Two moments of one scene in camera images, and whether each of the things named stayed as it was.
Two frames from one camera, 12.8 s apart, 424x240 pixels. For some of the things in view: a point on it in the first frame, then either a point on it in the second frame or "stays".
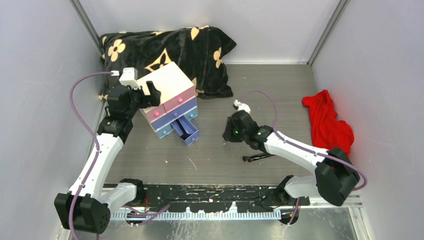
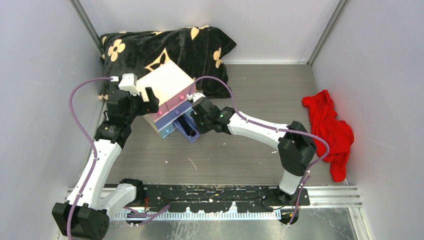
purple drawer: [183, 127] stays
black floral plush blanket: [200, 53] stays
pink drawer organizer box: [178, 106] stays
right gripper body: [233, 135] → [202, 125]
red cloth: [328, 131] stays
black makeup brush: [250, 159] → [186, 126]
